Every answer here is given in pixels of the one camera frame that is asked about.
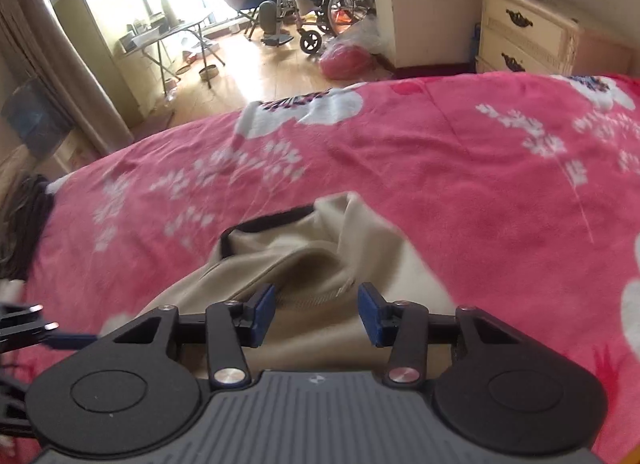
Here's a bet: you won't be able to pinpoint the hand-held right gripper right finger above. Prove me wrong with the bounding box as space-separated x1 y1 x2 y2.
357 282 526 386

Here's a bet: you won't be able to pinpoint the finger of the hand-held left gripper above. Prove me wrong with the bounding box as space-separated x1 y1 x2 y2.
0 376 32 440
0 304 98 352

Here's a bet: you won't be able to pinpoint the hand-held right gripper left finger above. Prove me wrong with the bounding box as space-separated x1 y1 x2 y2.
102 284 277 391

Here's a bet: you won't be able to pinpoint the cream sweatshirt with black trim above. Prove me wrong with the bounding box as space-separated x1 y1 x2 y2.
100 191 458 380

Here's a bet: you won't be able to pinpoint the dark folded clothes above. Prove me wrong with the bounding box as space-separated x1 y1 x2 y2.
0 174 56 282

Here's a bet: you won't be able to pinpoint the pink floral blanket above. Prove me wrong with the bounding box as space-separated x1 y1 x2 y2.
0 71 640 464

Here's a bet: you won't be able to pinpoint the blue water jug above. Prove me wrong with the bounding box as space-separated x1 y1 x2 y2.
0 76 76 160

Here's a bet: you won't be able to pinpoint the red plastic bag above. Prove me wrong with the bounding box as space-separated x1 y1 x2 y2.
320 41 381 81

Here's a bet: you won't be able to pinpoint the white plastic bag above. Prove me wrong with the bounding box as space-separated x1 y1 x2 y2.
345 14 396 57

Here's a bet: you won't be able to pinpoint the folding table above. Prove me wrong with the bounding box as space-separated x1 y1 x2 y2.
116 14 227 92

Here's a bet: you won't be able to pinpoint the folding stool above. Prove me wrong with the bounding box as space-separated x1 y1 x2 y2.
234 3 266 40

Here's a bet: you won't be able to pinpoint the beige curtain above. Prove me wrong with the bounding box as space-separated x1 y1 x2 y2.
0 0 126 157

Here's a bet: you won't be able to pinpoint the cream nightstand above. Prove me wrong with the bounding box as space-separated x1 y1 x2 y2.
475 0 636 77

